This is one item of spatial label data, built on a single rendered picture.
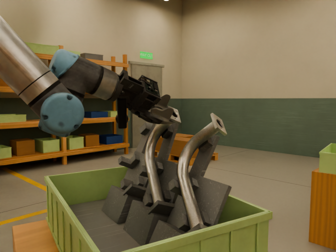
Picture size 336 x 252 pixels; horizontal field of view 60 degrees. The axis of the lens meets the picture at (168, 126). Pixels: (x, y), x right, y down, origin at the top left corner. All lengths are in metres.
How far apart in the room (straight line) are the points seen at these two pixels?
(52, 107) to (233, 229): 0.44
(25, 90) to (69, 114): 0.09
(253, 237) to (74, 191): 0.65
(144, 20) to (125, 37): 0.81
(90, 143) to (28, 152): 1.23
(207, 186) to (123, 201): 0.30
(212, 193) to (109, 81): 0.36
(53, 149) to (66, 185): 4.66
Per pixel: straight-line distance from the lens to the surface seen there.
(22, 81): 0.58
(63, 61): 0.70
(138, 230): 0.83
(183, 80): 8.68
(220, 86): 7.89
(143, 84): 0.76
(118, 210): 0.95
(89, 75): 0.71
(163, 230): 0.71
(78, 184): 1.12
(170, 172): 0.85
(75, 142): 5.94
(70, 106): 0.55
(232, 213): 0.84
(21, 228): 1.15
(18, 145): 5.55
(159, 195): 0.80
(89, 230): 0.91
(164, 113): 0.80
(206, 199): 0.72
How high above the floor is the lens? 1.22
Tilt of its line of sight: 5 degrees down
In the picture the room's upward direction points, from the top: straight up
